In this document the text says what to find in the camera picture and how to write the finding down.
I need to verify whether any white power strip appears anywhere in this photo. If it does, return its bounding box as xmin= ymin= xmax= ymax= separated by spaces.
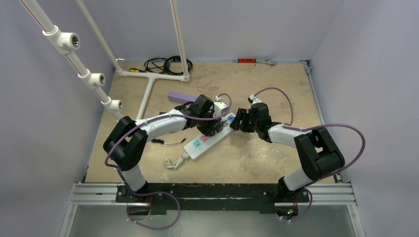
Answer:
xmin=183 ymin=113 xmax=236 ymax=160

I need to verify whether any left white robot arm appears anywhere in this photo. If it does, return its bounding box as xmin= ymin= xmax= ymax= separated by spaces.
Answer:
xmin=103 ymin=94 xmax=232 ymax=202

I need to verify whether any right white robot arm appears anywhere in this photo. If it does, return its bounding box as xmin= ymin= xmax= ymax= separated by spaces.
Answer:
xmin=230 ymin=102 xmax=345 ymax=201

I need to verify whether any purple rectangular box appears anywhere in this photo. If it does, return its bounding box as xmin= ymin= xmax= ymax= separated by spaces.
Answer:
xmin=168 ymin=91 xmax=197 ymax=104

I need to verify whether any red adjustable wrench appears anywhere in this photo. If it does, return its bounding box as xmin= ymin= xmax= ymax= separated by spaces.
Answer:
xmin=233 ymin=58 xmax=277 ymax=66

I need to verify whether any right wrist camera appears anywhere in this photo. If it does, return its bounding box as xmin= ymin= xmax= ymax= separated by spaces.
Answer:
xmin=248 ymin=94 xmax=262 ymax=105

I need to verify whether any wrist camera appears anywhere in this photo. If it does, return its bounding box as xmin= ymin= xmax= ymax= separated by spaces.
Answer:
xmin=212 ymin=97 xmax=229 ymax=118
xmin=248 ymin=94 xmax=262 ymax=105

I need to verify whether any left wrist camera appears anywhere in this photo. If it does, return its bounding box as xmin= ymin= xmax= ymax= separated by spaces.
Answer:
xmin=212 ymin=97 xmax=229 ymax=118

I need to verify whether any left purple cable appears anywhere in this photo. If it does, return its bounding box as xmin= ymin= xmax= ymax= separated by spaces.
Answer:
xmin=104 ymin=93 xmax=233 ymax=194

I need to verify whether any purple cable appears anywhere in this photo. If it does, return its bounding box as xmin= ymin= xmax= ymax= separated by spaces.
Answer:
xmin=252 ymin=87 xmax=367 ymax=187
xmin=104 ymin=93 xmax=233 ymax=194

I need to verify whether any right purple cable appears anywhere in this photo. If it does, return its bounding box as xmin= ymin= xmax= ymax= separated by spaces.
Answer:
xmin=252 ymin=87 xmax=367 ymax=187

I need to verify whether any white power strip cord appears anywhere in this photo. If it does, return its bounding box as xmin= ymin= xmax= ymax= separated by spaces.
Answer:
xmin=164 ymin=152 xmax=190 ymax=170

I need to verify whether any black coiled cable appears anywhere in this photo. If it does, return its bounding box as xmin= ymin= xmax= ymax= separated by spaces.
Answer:
xmin=144 ymin=56 xmax=194 ymax=75

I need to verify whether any yellow handled screwdriver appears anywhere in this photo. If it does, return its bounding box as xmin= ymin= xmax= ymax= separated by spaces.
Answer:
xmin=129 ymin=68 xmax=144 ymax=73

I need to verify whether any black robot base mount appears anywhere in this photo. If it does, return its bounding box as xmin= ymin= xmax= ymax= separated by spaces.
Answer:
xmin=116 ymin=183 xmax=312 ymax=219

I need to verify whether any aluminium rail frame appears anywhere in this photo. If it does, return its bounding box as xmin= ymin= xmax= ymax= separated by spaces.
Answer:
xmin=59 ymin=61 xmax=363 ymax=237

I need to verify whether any white pvc pipe frame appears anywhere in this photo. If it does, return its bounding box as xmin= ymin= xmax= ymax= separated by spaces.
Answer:
xmin=21 ymin=0 xmax=190 ymax=119

